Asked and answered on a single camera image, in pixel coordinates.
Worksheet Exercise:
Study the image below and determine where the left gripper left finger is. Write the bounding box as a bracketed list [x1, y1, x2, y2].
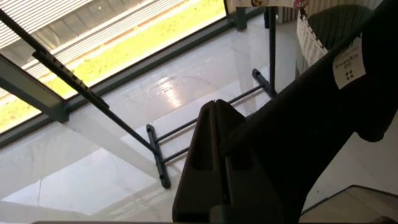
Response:
[172, 99, 230, 223]

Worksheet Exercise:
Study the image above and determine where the black clothes rack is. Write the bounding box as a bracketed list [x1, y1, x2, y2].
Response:
[0, 6, 279, 190]

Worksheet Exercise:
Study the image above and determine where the cream printed garment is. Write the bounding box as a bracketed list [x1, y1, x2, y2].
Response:
[231, 0, 311, 9]

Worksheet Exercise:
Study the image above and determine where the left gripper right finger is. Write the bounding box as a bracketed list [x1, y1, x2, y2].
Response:
[214, 99, 284, 223]

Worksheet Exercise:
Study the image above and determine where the black garment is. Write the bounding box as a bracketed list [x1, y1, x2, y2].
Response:
[219, 0, 398, 224]

